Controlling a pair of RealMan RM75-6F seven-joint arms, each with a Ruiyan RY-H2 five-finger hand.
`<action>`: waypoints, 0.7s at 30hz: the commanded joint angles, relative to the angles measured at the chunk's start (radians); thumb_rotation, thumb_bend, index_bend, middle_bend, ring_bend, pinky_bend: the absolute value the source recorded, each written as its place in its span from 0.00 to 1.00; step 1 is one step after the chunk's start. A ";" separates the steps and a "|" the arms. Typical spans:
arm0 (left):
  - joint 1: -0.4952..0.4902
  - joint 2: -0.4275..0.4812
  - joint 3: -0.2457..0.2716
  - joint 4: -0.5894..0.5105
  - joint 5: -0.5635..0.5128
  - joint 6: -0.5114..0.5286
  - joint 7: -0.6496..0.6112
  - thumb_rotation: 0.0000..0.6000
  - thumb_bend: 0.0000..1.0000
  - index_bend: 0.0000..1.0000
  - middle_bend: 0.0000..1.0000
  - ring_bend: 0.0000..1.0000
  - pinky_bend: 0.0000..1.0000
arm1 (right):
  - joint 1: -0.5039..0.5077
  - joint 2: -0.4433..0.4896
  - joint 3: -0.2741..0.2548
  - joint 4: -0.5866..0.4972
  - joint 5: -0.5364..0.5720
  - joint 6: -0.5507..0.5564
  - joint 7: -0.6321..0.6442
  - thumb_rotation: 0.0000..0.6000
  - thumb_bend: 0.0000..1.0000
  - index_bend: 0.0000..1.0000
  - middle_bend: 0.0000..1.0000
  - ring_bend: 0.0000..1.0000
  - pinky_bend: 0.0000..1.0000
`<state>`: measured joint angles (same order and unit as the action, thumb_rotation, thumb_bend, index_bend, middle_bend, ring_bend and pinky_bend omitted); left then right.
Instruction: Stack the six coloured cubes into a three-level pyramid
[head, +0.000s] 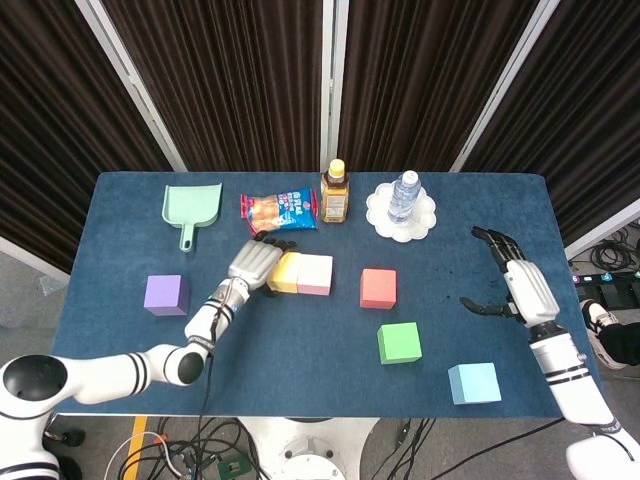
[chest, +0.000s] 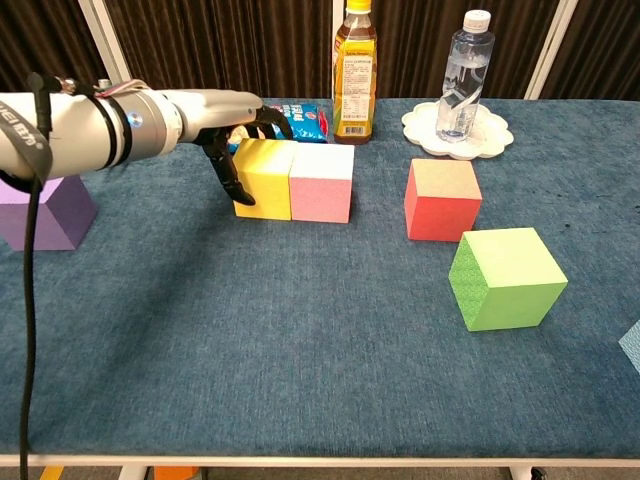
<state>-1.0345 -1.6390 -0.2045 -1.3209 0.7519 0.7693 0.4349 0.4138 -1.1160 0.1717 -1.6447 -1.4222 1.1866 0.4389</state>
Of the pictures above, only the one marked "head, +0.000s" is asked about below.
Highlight white partition post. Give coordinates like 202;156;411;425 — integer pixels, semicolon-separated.
319;0;350;174
74;0;190;174
449;0;566;174

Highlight white scalloped plate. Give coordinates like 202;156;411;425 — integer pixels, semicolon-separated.
365;181;438;244

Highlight clear water bottle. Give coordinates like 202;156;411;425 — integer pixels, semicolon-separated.
387;170;421;225

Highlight clear plastic bag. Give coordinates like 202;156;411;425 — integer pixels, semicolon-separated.
39;274;69;296

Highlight light blue foam cube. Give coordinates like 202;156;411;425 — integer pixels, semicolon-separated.
447;362;503;406

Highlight purple foam cube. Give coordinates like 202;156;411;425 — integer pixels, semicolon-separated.
143;274;191;318

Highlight yellow foam cube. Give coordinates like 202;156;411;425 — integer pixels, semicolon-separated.
266;251;303;294

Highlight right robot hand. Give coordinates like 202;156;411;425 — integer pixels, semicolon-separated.
458;225;561;329

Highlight pink foam cube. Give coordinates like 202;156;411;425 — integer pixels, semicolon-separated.
297;253;334;296

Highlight green circuit board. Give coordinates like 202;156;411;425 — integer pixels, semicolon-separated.
217;454;247;479

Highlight black floor cable tangle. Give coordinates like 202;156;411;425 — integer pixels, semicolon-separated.
99;414;266;480

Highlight dark pleated curtain panel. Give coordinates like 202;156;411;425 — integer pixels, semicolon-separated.
339;0;541;174
0;0;174;274
462;0;640;246
102;0;324;174

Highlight red foam cube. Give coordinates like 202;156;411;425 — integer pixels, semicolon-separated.
358;268;399;310

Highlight yellow tea bottle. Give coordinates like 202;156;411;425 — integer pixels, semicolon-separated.
319;158;351;225

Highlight black coiled cable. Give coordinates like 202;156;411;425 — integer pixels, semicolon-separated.
589;219;640;274

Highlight mint green plastic dustpan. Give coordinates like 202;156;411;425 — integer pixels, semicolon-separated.
161;182;224;253

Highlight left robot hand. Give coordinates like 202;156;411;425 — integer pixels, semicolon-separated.
227;237;299;299

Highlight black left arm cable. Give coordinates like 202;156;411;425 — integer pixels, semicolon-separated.
192;282;236;480

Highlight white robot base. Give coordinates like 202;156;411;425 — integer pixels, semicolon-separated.
234;417;381;480

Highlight white sneaker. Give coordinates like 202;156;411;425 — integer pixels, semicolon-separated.
581;298;626;370

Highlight blue snack bag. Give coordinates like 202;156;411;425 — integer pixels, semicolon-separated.
239;186;321;239

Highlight blue fabric table cover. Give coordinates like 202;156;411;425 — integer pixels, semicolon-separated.
49;172;609;419

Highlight green foam cube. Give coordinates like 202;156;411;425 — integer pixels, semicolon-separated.
376;321;423;366

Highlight black trouser leg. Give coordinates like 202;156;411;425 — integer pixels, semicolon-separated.
597;322;640;369

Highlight white partition rail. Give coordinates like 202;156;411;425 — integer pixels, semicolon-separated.
564;197;640;261
0;234;71;286

